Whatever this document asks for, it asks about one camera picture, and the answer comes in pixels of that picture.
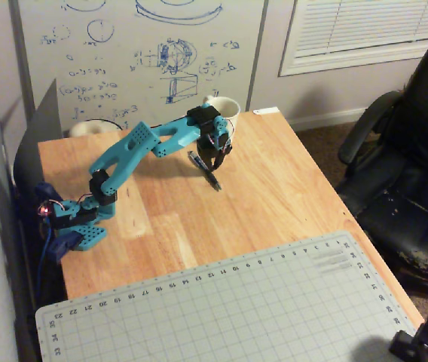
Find white ceramic cup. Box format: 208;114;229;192
203;95;242;131

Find white red servo wire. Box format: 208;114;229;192
205;127;235;156

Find white round object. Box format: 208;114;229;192
68;118;124;138

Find gray backdrop board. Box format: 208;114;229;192
11;78;65;199

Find white window blinds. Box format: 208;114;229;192
277;0;428;78

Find dark blue table clamp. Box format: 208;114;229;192
34;181;84;264

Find blue and black pen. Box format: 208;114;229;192
187;150;222;192

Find black camera stand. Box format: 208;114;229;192
388;301;428;362

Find whiteboard with blue drawings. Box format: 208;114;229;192
9;0;270;133

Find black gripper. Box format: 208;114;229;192
197;135;234;172

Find blue usb cable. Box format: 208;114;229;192
35;216;57;305

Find black leather office chair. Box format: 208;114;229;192
335;17;428;301

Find gray gridded cutting mat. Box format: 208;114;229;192
34;229;419;362

